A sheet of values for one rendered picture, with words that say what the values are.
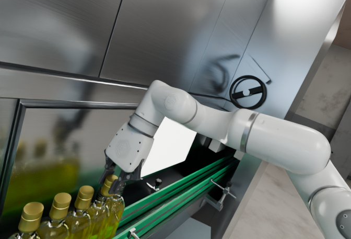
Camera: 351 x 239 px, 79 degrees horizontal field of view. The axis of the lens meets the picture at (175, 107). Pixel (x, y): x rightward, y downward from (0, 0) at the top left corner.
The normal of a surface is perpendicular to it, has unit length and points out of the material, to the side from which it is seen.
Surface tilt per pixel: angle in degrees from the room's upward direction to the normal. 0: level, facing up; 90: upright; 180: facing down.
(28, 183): 90
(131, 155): 73
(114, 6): 90
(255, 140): 96
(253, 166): 90
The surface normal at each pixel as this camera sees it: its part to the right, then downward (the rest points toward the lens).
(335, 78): -0.18, 0.15
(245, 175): -0.54, -0.02
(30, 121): 0.76, 0.41
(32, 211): 0.36, -0.91
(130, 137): -0.39, -0.29
